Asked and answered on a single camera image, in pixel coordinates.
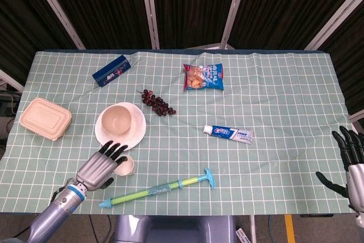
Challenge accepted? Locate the beige lidded food container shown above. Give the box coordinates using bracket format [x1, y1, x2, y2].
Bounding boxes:
[19, 97, 72, 142]

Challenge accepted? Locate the small white cup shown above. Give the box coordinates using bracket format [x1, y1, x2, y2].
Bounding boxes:
[114, 154, 135, 176]

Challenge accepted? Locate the blue snack bag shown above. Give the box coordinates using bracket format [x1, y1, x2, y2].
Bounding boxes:
[183, 63, 225, 92]

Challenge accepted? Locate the dark red grape bunch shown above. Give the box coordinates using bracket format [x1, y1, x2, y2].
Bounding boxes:
[136, 89, 177, 117]

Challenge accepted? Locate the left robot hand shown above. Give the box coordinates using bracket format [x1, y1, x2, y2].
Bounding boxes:
[76, 140, 129, 192]

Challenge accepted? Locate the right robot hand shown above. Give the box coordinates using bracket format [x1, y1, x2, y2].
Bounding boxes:
[316, 125, 364, 212]

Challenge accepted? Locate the black folding screen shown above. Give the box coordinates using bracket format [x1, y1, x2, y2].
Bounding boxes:
[0, 0, 364, 116]

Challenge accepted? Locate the white round plate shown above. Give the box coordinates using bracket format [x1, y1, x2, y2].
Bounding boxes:
[94, 102, 147, 153]

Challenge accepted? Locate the white blue toothpaste tube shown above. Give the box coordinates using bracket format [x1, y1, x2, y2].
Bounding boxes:
[202, 125, 254, 145]

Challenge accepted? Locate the dark blue rectangular box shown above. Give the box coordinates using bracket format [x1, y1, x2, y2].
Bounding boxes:
[92, 55, 132, 88]

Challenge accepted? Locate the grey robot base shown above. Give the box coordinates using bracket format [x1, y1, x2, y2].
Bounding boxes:
[113, 214, 237, 243]

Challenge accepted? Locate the green blue water squirter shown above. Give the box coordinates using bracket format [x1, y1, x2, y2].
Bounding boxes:
[98, 168, 216, 209]

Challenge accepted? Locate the beige bowl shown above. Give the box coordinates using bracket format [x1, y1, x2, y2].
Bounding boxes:
[101, 105, 133, 135]

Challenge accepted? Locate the green checkered tablecloth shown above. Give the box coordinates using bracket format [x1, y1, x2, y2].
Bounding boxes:
[0, 50, 363, 217]

